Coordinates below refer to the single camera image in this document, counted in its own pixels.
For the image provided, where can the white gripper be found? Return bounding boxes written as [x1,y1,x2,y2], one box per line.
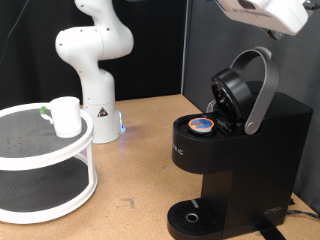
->
[214,0,309,41]

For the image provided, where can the orange blue coffee pod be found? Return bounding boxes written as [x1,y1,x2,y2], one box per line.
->
[187,117,215,135]

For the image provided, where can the white mug green-marked handle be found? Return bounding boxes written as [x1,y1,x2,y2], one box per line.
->
[39,96,83,139]

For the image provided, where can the black keurig coffee machine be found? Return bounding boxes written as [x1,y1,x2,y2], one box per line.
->
[166,91,314,240]

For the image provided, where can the black tape strip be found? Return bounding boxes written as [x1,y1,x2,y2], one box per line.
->
[255,221,288,240]

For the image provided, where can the black drip tray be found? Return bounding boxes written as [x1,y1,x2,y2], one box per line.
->
[166,198,228,240]

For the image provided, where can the white two-tier turntable shelf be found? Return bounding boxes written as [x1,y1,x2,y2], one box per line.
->
[0,102,99,225]

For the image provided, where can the coffee machine power cable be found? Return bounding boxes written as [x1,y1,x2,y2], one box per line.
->
[285,209,320,221]

